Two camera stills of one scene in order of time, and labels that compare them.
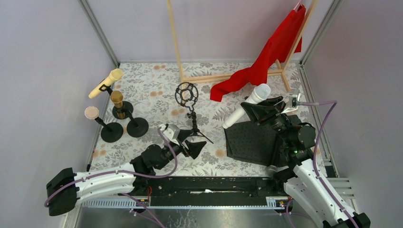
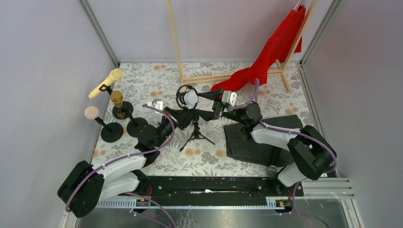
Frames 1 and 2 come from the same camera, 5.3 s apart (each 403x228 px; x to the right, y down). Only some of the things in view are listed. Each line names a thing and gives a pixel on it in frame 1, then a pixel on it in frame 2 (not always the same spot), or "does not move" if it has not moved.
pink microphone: (91, 112) does not move
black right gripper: (273, 114) to (218, 102)
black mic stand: (138, 127) does not move
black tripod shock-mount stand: (187, 93) does not move
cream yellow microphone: (115, 74) does not move
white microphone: (259, 93) to (191, 98)
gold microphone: (117, 97) does not move
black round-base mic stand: (111, 132) does not move
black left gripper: (185, 143) to (169, 114)
